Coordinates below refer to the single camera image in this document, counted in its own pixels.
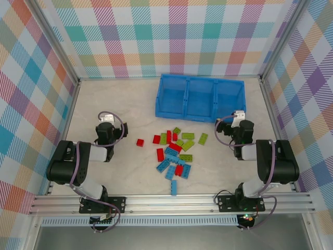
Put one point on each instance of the small square red lego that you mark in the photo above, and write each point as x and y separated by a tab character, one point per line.
140	142

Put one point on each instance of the narrow red lego brick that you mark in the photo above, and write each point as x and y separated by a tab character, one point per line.
169	136

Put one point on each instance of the small green lego brick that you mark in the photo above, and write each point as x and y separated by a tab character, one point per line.
179	142
177	130

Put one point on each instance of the small red lego brick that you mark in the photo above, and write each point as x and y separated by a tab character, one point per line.
175	137

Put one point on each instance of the long red lego brick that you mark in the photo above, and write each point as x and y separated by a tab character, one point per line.
174	147

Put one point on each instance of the small blue lego brick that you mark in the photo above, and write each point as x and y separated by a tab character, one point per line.
182	162

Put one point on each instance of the narrow blue lego brick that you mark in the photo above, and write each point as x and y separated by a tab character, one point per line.
174	187

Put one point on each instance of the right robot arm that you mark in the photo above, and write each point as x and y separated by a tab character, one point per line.
281	166

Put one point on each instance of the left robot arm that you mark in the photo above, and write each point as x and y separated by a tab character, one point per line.
62	166

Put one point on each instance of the blue plastic bin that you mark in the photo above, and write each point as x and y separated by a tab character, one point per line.
199	104
171	104
229	101

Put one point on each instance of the circuit board with lit leds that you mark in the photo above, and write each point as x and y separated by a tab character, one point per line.
245	217

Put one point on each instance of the green terminal circuit board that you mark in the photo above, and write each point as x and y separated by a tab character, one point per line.
102	221

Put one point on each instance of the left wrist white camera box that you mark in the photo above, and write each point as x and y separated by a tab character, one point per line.
107	118

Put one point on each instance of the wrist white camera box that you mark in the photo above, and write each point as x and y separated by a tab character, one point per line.
240	114
107	118

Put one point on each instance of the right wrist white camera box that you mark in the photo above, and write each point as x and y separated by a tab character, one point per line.
240	114

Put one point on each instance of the aluminium side frame rail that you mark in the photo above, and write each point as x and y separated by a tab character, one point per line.
65	130

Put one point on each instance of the long aluminium base rail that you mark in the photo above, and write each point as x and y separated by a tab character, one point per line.
169	203

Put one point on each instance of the aluminium frame post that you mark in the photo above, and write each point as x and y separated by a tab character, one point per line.
54	39
282	39

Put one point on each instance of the aluminium frame leg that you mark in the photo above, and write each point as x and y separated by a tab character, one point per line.
312	231
32	234

